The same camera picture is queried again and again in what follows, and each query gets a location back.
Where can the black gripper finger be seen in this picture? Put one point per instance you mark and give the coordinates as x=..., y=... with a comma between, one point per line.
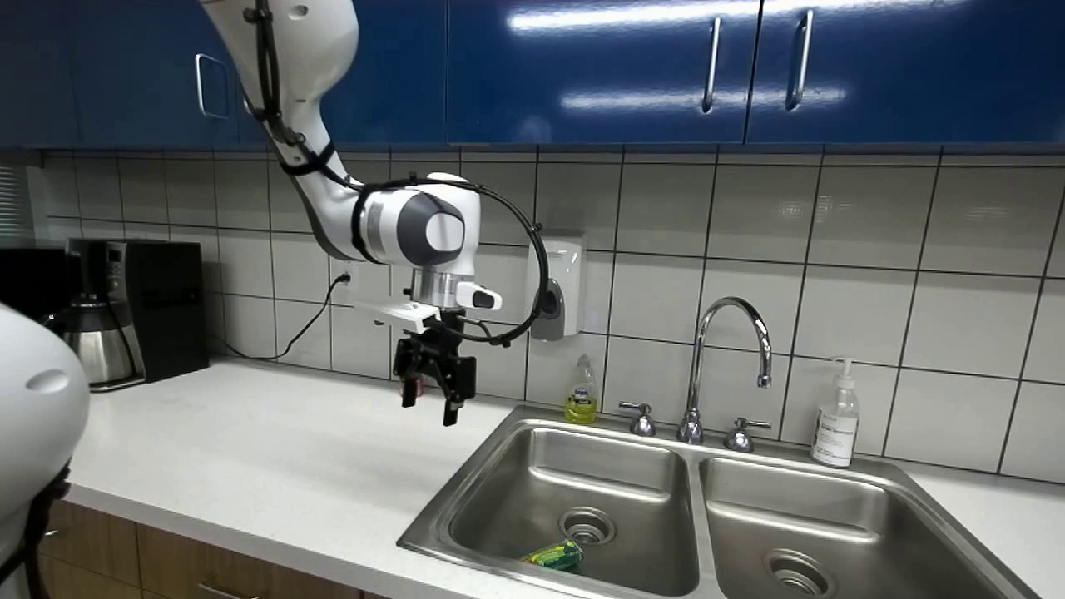
x=461, y=383
x=408, y=372

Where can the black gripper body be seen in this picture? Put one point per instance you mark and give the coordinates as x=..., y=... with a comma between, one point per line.
x=441, y=344

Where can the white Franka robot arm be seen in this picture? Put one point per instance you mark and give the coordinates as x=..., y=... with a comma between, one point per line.
x=302, y=55

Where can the stainless steel double sink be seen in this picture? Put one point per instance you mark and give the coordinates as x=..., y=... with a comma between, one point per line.
x=622, y=488

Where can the yellow dish soap bottle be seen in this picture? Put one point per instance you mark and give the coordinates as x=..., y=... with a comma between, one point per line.
x=580, y=408

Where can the chrome gooseneck faucet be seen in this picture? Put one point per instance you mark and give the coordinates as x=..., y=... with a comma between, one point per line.
x=694, y=383

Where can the black coffee maker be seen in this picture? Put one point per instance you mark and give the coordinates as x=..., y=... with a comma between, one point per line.
x=167, y=303

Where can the blue cabinet door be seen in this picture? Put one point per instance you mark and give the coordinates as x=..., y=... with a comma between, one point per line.
x=609, y=68
x=405, y=68
x=920, y=68
x=120, y=68

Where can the wooden base cabinet front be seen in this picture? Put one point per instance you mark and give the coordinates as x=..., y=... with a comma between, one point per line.
x=167, y=561

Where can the steel coffee carafe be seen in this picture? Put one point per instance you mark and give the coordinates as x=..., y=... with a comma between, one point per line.
x=102, y=344

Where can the clear pump soap bottle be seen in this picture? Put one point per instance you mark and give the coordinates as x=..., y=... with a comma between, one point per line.
x=835, y=435

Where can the black box appliance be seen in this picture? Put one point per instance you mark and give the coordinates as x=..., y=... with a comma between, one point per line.
x=34, y=285

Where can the white wall power outlet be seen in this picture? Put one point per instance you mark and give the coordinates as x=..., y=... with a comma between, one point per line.
x=355, y=288

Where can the white wall soap dispenser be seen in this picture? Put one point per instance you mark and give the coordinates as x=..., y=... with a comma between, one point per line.
x=564, y=276

